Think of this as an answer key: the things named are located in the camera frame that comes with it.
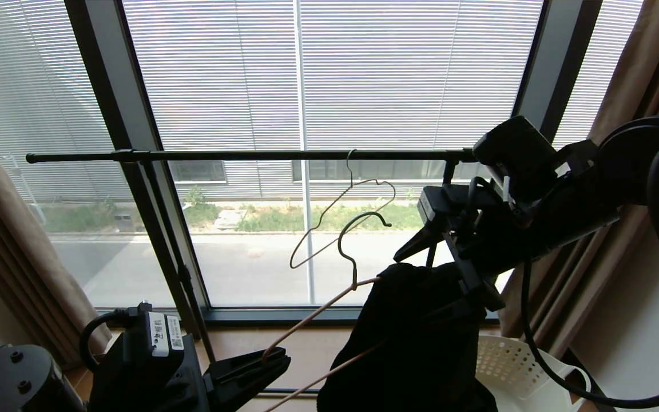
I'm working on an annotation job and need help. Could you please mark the white laundry basket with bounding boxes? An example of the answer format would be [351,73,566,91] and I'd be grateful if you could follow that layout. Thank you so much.
[475,335,591,412]

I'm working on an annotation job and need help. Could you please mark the black clothes rack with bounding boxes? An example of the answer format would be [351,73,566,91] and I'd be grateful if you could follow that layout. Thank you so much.
[25,148,479,397]

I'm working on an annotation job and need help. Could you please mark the black shorts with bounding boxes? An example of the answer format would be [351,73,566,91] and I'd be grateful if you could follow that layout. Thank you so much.
[317,262,499,412]

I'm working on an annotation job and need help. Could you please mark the window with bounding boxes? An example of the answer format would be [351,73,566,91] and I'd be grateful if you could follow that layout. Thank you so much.
[0,0,645,327]

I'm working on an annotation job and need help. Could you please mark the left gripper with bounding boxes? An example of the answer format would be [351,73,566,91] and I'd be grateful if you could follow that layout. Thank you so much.
[86,338,291,412]

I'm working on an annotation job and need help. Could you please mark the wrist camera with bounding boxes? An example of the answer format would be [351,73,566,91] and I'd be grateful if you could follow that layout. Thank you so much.
[418,184,502,229]
[124,302,185,358]

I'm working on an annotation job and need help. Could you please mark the beige curtain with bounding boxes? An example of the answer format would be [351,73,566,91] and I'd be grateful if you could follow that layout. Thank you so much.
[0,112,112,367]

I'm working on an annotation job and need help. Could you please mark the pink clothes hanger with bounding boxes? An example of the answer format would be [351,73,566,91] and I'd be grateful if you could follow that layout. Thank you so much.
[289,149,397,270]
[261,212,392,412]

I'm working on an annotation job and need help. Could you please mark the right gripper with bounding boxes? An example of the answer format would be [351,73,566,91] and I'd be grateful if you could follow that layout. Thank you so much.
[394,220,542,314]

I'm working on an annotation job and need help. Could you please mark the brown curtain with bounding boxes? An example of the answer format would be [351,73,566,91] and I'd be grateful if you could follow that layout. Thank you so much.
[501,0,659,358]

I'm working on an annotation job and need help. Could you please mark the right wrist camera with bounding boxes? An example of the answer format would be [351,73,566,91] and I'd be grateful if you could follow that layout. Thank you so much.
[418,184,502,229]

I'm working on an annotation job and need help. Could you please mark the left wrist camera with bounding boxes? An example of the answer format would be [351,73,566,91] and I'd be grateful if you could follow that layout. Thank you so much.
[124,302,185,358]

